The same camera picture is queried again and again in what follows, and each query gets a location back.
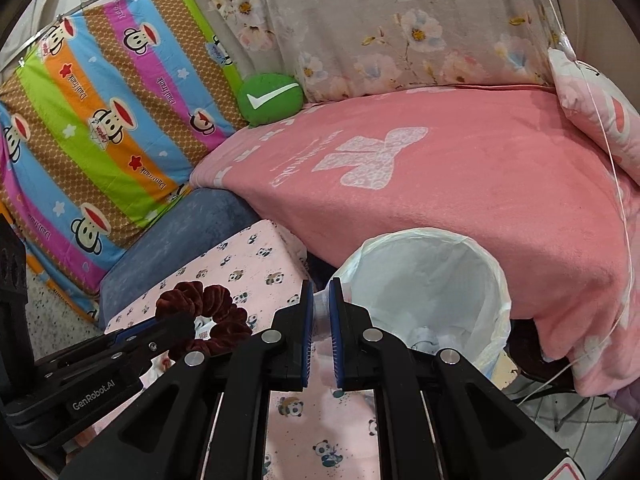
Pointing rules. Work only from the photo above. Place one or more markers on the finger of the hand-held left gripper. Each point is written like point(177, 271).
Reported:
point(160, 337)
point(131, 332)

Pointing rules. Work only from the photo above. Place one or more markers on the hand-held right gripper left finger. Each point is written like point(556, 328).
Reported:
point(308, 340)

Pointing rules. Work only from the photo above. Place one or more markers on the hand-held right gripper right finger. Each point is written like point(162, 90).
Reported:
point(336, 345)

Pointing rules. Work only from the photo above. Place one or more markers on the dark red velvet scrunchie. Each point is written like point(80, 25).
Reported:
point(225, 305)

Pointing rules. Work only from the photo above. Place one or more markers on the white bag-lined trash bin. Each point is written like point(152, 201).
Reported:
point(440, 285)

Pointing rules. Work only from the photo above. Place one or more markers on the pink panda-print cloth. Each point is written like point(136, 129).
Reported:
point(250, 265)

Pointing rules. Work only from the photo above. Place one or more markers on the blue velvet cushion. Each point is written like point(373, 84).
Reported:
point(175, 230)

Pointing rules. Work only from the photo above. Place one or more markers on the striped monkey-print blanket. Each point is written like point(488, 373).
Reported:
point(100, 135)

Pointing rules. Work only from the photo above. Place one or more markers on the pink bow-print blanket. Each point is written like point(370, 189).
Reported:
point(475, 185)

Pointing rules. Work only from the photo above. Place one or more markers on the green check-mark cushion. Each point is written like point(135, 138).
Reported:
point(270, 102)

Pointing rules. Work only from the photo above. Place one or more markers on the grey floral bed sheet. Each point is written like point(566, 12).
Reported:
point(375, 20)

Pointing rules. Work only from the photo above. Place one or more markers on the pink printed pillow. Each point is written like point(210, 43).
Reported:
point(600, 105)

